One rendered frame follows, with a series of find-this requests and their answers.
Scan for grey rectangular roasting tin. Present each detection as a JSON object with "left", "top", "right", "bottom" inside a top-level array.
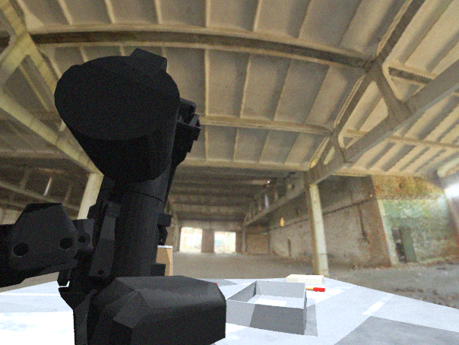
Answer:
[{"left": 226, "top": 280, "right": 307, "bottom": 335}]

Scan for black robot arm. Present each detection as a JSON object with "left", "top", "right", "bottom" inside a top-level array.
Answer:
[{"left": 0, "top": 48, "right": 201, "bottom": 288}]

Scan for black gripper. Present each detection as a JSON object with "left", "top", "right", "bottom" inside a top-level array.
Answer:
[{"left": 57, "top": 190, "right": 226, "bottom": 345}]

